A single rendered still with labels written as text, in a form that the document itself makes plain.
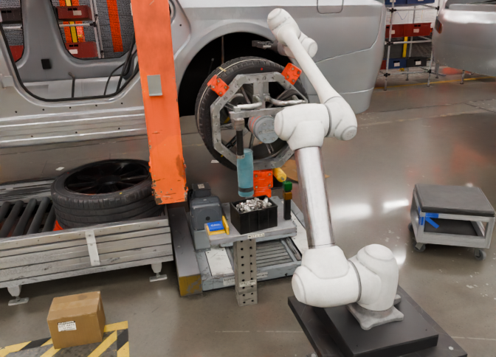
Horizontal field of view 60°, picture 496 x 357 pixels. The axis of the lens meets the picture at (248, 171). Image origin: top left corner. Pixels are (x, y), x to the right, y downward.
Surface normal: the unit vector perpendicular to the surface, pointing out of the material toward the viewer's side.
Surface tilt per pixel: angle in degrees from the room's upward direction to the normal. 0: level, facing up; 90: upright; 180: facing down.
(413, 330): 2
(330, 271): 55
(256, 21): 90
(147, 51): 90
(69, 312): 0
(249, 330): 0
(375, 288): 85
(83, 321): 90
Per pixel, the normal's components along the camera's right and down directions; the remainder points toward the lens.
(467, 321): -0.03, -0.92
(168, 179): 0.24, 0.37
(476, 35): -0.96, 0.07
